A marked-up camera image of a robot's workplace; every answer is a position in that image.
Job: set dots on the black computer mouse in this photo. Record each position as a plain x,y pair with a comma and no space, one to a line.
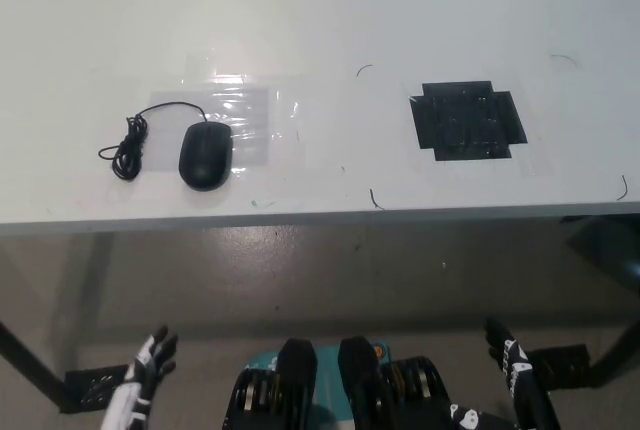
205,155

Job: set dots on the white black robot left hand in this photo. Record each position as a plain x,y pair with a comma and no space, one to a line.
145,360

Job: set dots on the black table frame bracket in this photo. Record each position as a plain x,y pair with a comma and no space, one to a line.
607,245

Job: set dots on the black table leg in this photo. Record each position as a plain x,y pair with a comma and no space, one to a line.
30,365
617,350

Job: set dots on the grey translucent plastic sheet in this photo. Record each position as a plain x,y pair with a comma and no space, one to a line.
250,150

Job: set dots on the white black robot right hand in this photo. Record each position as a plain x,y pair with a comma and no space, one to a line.
517,370

